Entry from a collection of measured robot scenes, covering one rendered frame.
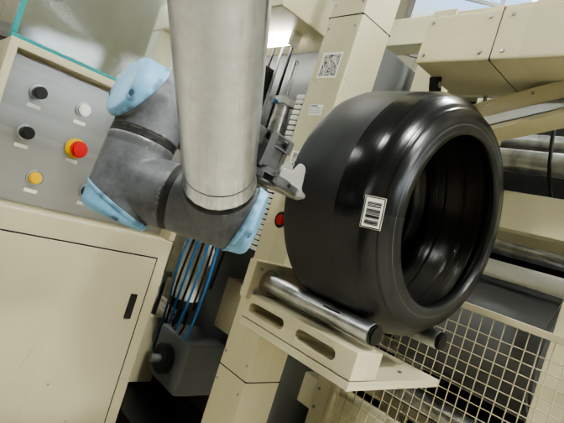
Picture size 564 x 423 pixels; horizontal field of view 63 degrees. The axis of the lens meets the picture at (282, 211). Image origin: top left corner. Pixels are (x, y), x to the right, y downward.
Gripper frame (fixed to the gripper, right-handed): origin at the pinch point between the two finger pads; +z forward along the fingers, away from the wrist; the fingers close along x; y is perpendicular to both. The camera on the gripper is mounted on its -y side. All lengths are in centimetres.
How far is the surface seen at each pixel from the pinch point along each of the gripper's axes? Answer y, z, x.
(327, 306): -17.0, 22.8, 2.0
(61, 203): -20, -16, 64
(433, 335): -14, 50, -9
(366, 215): 2.1, 9.7, -8.7
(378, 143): 15.9, 8.3, -6.1
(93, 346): -54, 6, 59
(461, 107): 31.9, 23.5, -10.2
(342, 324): -18.9, 22.6, -3.5
